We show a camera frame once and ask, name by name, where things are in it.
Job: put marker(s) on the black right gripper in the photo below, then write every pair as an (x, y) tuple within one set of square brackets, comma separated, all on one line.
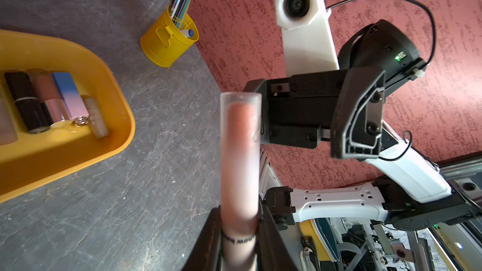
[(345, 107)]

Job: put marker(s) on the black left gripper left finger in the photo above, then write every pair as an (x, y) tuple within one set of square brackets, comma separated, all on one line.
[(206, 253)]

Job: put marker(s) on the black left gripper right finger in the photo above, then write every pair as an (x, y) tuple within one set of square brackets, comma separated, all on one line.
[(272, 253)]

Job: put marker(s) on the pink nude lip gloss tube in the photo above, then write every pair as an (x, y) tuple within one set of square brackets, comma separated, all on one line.
[(240, 144)]

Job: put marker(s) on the beige lipstick tube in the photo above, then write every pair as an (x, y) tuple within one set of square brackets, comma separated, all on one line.
[(96, 118)]

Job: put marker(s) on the blue pink gradient lipstick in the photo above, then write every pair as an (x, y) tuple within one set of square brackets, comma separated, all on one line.
[(73, 101)]

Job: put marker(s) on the black lipstick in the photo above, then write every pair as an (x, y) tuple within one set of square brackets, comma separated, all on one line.
[(27, 102)]

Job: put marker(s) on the brown clear lip gloss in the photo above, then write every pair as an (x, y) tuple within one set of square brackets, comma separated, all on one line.
[(51, 101)]

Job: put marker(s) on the gold lipstick tube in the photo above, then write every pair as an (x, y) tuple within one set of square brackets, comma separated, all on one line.
[(8, 131)]

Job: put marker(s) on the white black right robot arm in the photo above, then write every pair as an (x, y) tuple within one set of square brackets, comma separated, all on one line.
[(411, 194)]

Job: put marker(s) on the yellow plastic storage tray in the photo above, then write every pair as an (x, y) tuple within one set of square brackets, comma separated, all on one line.
[(37, 159)]

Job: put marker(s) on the yellow pen cup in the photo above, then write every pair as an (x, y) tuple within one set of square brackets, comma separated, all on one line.
[(164, 42)]

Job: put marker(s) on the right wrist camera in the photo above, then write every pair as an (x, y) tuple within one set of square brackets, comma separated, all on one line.
[(307, 42)]

